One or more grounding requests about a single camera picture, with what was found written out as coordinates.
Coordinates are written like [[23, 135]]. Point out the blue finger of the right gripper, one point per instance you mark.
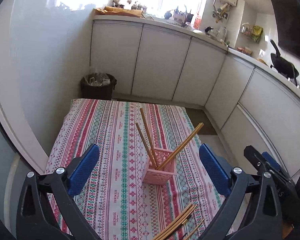
[[285, 187]]

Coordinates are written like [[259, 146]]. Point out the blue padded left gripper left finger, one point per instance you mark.
[[35, 217]]

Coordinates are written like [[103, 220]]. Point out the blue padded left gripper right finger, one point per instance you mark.
[[262, 218]]

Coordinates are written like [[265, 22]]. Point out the wooden chopstick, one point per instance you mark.
[[194, 230], [149, 137], [177, 226], [182, 143], [175, 223], [145, 144], [183, 146]]

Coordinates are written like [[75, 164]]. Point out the pink plastic utensil holder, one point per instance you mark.
[[159, 177]]

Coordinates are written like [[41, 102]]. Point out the black chopstick yellow band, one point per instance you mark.
[[175, 228]]

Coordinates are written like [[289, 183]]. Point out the black wok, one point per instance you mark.
[[283, 66]]

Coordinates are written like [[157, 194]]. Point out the striped patterned tablecloth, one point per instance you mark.
[[115, 201]]

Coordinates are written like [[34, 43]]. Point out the yellow snack bag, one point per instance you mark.
[[256, 33]]

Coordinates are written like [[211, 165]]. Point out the dark trash bin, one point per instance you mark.
[[98, 86]]

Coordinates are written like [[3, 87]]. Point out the white kettle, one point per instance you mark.
[[222, 33]]

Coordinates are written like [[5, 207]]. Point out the black range hood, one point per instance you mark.
[[287, 16]]

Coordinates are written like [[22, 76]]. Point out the red bottle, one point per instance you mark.
[[197, 22]]

